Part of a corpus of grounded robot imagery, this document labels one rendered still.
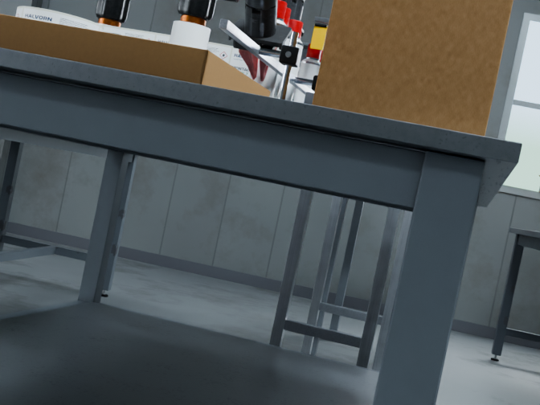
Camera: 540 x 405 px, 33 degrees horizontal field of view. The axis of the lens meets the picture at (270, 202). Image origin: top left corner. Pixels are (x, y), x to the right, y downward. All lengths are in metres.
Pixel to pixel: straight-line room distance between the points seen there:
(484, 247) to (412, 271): 5.54
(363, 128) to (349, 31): 0.39
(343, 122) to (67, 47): 0.33
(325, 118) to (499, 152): 0.17
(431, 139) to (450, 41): 0.40
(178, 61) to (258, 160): 0.14
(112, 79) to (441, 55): 0.49
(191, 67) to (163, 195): 5.64
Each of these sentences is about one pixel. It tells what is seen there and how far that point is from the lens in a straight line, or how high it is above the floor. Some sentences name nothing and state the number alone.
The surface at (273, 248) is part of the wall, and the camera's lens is 6.46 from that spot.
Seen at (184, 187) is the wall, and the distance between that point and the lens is 6.56.
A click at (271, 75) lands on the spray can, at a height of 0.94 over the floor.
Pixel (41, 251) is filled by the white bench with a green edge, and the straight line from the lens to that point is 4.63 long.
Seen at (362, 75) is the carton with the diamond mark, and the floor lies 0.92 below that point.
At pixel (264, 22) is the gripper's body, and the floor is 1.02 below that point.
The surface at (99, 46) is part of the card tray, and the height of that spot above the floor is 0.85.
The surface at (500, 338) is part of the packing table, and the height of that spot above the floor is 0.13.
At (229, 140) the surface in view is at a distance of 0.96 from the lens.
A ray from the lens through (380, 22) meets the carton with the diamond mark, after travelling 1.27.
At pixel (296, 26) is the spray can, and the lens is 1.88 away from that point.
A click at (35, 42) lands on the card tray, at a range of 1.05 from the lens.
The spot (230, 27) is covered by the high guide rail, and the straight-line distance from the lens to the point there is 1.33.
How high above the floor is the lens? 0.74
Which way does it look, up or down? 1 degrees down
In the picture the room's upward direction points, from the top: 12 degrees clockwise
